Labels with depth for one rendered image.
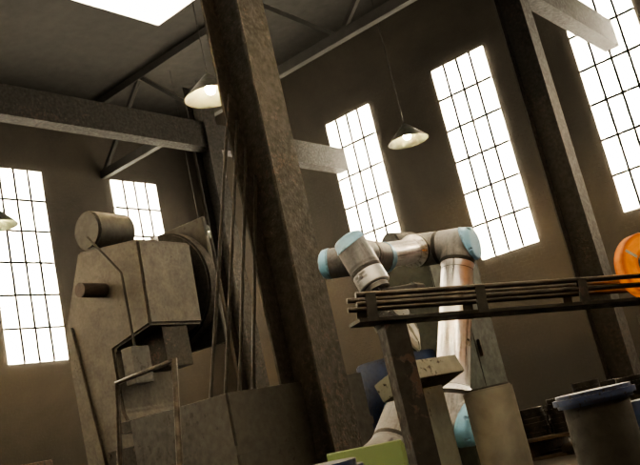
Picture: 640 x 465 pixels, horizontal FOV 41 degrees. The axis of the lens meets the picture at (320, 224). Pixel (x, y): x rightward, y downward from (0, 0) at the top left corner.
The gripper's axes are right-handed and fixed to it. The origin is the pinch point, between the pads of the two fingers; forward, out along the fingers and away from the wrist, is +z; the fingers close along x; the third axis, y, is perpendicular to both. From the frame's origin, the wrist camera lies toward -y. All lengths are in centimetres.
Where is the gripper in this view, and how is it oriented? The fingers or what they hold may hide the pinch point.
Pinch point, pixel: (418, 344)
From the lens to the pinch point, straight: 224.2
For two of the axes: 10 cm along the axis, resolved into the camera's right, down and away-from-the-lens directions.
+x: -6.3, -0.5, -7.8
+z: 4.6, 7.8, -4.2
